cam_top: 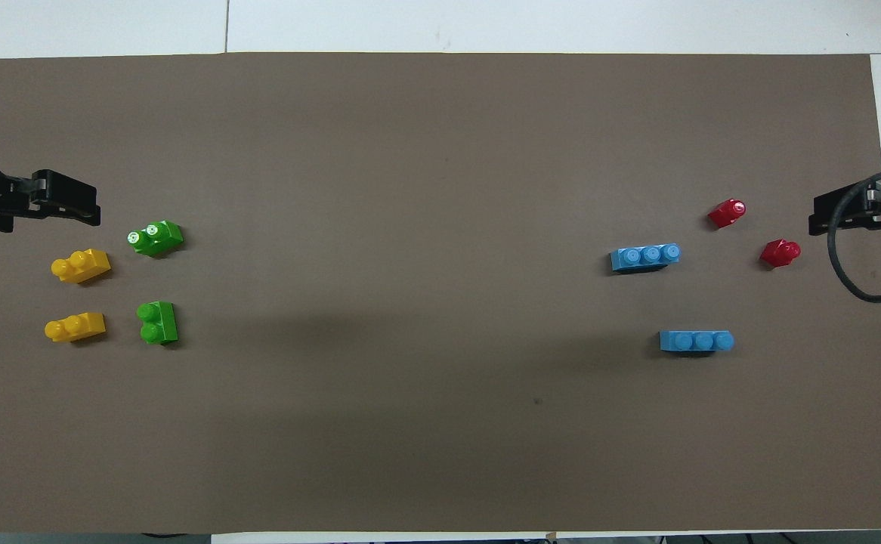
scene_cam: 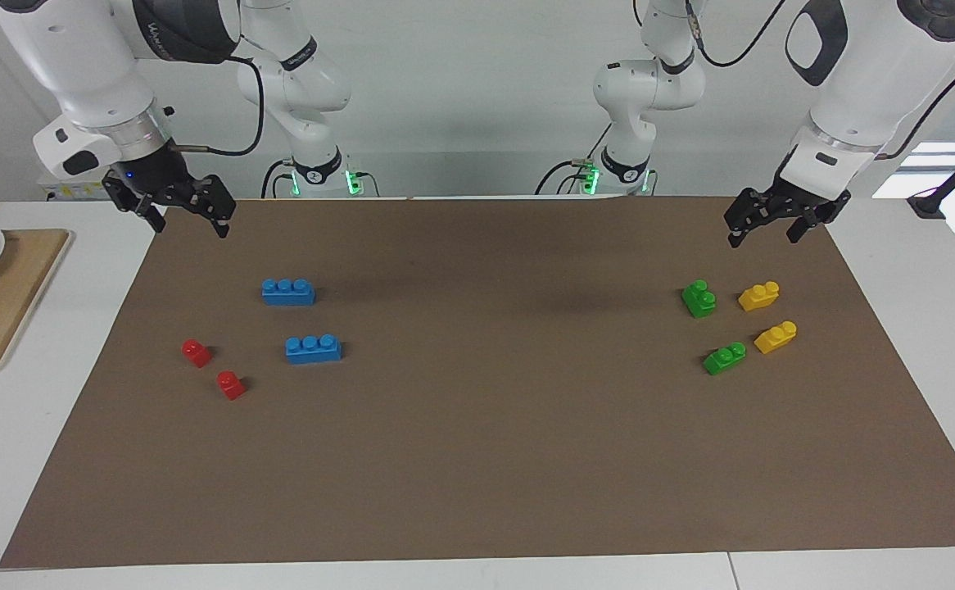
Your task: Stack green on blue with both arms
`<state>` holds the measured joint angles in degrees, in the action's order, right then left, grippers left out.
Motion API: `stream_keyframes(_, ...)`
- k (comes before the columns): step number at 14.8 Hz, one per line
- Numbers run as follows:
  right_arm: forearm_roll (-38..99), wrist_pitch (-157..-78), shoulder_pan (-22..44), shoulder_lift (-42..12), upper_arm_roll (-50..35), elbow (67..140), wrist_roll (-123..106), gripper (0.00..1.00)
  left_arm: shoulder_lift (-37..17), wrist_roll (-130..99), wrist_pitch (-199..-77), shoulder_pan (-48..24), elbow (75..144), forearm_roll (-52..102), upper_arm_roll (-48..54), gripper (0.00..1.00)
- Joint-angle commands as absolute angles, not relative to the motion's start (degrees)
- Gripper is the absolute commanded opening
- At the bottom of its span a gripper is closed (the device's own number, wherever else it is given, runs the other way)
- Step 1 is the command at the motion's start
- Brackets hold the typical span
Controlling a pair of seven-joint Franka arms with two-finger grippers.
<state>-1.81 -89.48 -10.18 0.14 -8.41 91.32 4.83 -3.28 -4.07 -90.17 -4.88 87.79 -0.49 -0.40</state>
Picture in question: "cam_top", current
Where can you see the plain green two-stud brick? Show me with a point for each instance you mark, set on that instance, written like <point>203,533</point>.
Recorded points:
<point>159,322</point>

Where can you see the blue three-stud brick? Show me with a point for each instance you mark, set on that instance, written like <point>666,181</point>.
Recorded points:
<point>644,258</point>
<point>696,341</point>

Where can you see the yellow two-stud brick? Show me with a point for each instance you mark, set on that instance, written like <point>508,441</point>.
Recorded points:
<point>81,266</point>
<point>75,327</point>

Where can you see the red one-stud brick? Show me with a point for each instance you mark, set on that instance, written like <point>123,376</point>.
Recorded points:
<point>727,212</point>
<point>780,252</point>

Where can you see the green brick with white stickers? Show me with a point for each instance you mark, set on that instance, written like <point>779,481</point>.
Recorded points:
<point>156,238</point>

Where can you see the brown table mat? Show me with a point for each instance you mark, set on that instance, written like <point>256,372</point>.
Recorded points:
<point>440,151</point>

